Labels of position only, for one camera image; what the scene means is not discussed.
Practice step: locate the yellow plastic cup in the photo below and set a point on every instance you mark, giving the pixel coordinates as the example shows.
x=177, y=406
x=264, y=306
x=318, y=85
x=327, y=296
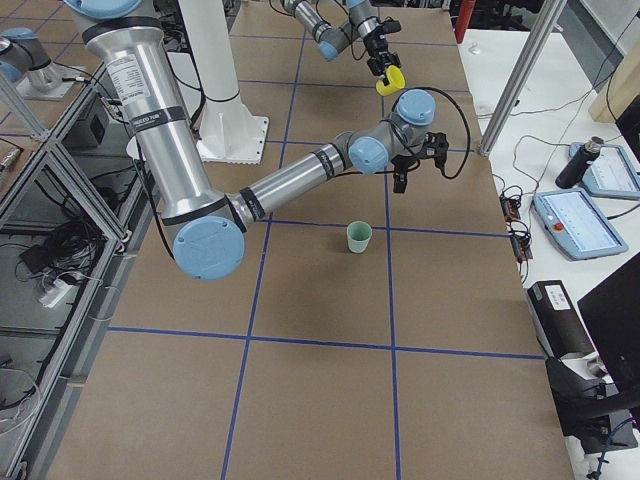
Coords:
x=391, y=82

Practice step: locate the black water bottle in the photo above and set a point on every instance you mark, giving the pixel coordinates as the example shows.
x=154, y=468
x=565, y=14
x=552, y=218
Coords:
x=580, y=161

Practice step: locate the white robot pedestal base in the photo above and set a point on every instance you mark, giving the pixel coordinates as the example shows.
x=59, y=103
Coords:
x=228, y=132

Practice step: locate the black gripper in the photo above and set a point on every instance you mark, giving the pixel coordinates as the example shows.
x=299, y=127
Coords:
x=404, y=164
x=373, y=47

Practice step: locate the aluminium frame post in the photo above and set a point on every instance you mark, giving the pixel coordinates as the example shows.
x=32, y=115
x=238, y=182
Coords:
x=533, y=46

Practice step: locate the green plastic cup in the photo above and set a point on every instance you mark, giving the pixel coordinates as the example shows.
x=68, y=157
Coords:
x=359, y=234

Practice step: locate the far teach pendant tablet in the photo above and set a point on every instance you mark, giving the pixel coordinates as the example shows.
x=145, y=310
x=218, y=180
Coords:
x=612, y=175

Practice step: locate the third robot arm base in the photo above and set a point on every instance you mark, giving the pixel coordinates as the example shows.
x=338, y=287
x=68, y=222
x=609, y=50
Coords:
x=25, y=62

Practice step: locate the near teach pendant tablet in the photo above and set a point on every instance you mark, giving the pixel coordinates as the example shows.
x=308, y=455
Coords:
x=576, y=225

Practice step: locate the teach pendant tablet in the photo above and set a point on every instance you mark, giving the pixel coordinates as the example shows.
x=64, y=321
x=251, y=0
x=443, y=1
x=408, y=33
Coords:
x=612, y=175
x=576, y=225

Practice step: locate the black box with label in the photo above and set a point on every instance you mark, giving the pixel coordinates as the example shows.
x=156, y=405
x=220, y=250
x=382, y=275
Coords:
x=558, y=326

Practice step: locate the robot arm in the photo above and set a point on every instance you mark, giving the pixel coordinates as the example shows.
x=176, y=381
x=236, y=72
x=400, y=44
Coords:
x=207, y=226
x=362, y=23

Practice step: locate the white power strip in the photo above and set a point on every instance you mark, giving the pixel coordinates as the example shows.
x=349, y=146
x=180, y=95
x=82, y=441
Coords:
x=55, y=293

